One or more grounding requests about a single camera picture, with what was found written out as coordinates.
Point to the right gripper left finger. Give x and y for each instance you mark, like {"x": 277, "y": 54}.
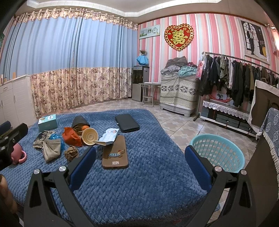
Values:
{"x": 40, "y": 208}

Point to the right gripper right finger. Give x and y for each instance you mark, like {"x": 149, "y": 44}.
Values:
{"x": 239, "y": 207}

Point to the black patterned snack bag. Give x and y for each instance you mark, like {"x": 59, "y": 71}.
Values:
{"x": 38, "y": 142}

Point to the blue plastic bag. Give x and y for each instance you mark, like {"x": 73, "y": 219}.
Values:
{"x": 54, "y": 136}

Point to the brown paper ball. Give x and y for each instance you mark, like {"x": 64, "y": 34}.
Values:
{"x": 71, "y": 153}

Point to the orange plastic wrapper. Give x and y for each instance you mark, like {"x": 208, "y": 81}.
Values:
{"x": 71, "y": 137}

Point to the black textured cup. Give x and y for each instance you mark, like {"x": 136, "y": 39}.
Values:
{"x": 79, "y": 121}

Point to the cream plastic lid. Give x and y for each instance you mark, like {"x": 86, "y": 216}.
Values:
{"x": 89, "y": 136}

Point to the teal plastic trash basket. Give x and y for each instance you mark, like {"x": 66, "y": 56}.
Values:
{"x": 219, "y": 151}

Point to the person's left hand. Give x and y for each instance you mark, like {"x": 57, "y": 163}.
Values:
{"x": 7, "y": 196}

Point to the pink mug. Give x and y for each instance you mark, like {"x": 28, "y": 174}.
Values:
{"x": 18, "y": 155}

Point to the white cabinet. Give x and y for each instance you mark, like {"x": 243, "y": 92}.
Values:
{"x": 16, "y": 102}

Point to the teal tissue box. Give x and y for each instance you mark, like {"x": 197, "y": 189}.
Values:
{"x": 47, "y": 123}

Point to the orange tangerine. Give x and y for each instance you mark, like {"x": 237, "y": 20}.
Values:
{"x": 84, "y": 127}

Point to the brown phone case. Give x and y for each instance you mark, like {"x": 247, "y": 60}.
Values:
{"x": 115, "y": 155}

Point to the low tv stand with lace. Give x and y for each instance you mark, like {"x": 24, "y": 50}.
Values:
{"x": 226, "y": 116}

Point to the blue floral sofa cover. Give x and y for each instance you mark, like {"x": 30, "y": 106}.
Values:
{"x": 269, "y": 129}

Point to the metal clothes rack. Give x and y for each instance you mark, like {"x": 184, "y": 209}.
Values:
{"x": 222, "y": 70}

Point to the blue woven table blanket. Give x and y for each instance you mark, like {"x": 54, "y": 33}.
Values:
{"x": 146, "y": 183}

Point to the blue floral curtain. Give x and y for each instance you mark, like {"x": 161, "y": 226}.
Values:
{"x": 73, "y": 56}

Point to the black rectangular case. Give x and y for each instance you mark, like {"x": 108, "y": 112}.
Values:
{"x": 126, "y": 123}

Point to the patterned cloth covered cabinet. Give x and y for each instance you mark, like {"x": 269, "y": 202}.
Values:
{"x": 179, "y": 94}

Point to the hanging dark clothes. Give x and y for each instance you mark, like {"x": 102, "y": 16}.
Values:
{"x": 223, "y": 94}

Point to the small metal folding table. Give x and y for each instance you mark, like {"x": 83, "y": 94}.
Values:
{"x": 148, "y": 91}

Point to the pile of folded clothes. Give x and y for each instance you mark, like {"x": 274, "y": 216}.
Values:
{"x": 179, "y": 66}

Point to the grey water dispenser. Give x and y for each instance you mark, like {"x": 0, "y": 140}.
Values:
{"x": 140, "y": 74}

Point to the blue covered water bottle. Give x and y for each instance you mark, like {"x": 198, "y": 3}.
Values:
{"x": 143, "y": 60}

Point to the wedding photo poster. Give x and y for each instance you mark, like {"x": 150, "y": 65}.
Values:
{"x": 255, "y": 41}

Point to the framed landscape picture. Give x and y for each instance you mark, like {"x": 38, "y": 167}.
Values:
{"x": 149, "y": 32}

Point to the red heart wall decoration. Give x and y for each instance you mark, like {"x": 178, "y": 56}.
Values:
{"x": 179, "y": 36}

